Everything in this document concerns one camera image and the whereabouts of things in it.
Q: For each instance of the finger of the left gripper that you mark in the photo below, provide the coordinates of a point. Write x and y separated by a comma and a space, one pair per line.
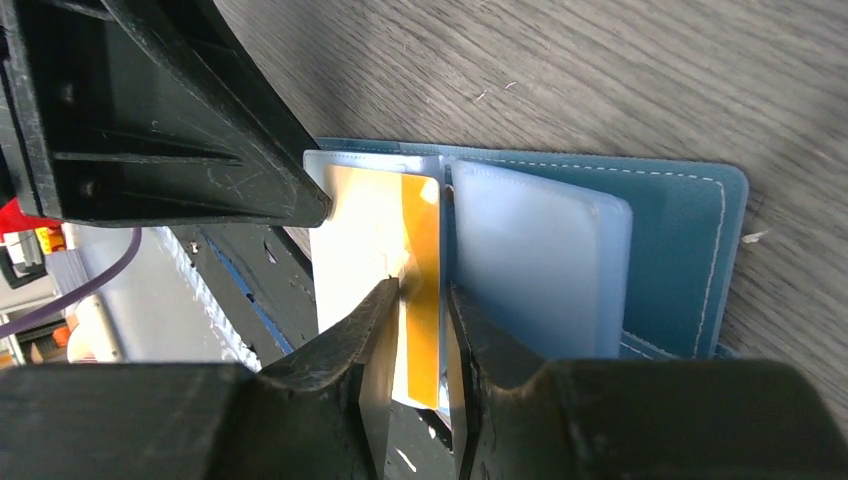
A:
119, 114

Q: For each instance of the blue leather card holder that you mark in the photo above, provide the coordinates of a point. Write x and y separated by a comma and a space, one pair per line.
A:
577, 256

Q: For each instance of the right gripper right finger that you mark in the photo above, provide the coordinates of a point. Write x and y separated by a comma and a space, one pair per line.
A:
515, 415

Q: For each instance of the red connector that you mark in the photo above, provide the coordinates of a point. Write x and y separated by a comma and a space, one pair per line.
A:
16, 226

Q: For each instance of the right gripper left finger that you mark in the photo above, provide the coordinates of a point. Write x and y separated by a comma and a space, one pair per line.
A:
321, 412

